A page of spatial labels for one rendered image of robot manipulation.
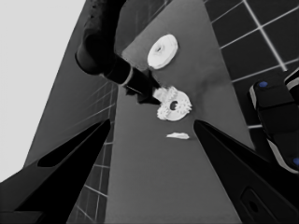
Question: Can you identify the small white T-shaped piece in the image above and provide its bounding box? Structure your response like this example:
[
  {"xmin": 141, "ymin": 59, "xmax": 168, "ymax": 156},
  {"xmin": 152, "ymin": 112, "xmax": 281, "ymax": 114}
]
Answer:
[{"xmin": 165, "ymin": 132, "xmax": 191, "ymax": 140}]

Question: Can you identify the large thick white disc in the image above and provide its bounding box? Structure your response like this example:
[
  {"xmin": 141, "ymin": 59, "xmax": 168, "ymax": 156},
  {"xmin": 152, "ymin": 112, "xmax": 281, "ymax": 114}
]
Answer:
[{"xmin": 147, "ymin": 33, "xmax": 179, "ymax": 70}]

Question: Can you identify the white round carrier with pins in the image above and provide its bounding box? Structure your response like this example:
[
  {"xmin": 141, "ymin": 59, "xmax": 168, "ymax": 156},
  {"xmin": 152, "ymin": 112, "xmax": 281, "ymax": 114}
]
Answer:
[{"xmin": 156, "ymin": 86, "xmax": 193, "ymax": 122}]

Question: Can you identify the dark robot body block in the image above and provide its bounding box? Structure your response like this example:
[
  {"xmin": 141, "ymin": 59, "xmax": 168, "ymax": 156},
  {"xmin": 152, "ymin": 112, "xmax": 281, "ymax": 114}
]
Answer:
[{"xmin": 248, "ymin": 66, "xmax": 299, "ymax": 175}]

